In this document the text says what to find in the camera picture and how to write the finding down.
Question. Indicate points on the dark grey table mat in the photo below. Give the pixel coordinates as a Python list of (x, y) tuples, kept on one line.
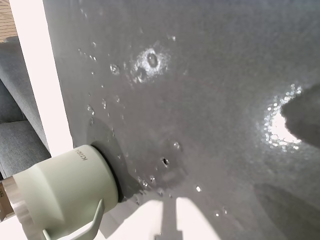
[(200, 75)]

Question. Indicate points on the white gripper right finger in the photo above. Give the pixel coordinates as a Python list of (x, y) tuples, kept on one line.
[(195, 222)]

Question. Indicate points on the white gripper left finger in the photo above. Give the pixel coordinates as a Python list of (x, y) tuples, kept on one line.
[(140, 222)]

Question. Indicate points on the grey fabric sofa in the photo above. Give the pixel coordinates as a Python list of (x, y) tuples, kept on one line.
[(17, 100)]

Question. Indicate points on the pale green steel-rimmed mug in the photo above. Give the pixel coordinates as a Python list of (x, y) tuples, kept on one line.
[(67, 185)]

